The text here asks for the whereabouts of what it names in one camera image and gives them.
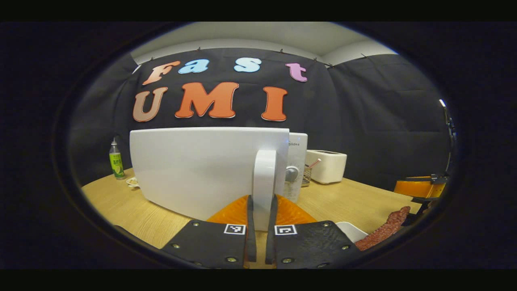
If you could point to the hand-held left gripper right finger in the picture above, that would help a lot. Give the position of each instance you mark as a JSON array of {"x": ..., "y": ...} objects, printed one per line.
[{"x": 270, "y": 246}]

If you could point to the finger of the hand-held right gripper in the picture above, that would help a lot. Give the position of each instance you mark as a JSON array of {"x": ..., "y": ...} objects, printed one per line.
[
  {"x": 418, "y": 208},
  {"x": 418, "y": 188}
]

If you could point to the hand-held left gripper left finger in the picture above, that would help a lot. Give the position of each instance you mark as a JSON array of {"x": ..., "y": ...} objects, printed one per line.
[{"x": 251, "y": 246}]

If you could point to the reddish brown meat strip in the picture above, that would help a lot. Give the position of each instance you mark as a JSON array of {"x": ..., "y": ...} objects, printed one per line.
[{"x": 383, "y": 229}]

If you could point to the white microwave oven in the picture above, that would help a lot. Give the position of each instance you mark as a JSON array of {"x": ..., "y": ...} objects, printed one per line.
[{"x": 194, "y": 169}]

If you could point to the white plate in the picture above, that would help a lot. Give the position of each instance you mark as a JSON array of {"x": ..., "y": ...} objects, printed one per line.
[{"x": 351, "y": 231}]

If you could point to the white toaster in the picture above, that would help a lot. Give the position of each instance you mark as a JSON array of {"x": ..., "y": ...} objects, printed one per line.
[{"x": 329, "y": 167}]

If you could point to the pink straw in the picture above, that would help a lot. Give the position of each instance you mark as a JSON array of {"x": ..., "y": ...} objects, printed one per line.
[{"x": 315, "y": 163}]

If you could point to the small white dish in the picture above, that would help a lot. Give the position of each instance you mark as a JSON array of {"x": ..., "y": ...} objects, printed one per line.
[{"x": 132, "y": 182}]

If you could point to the green label bottle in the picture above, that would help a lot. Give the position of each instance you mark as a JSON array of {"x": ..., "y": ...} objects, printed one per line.
[{"x": 117, "y": 165}]

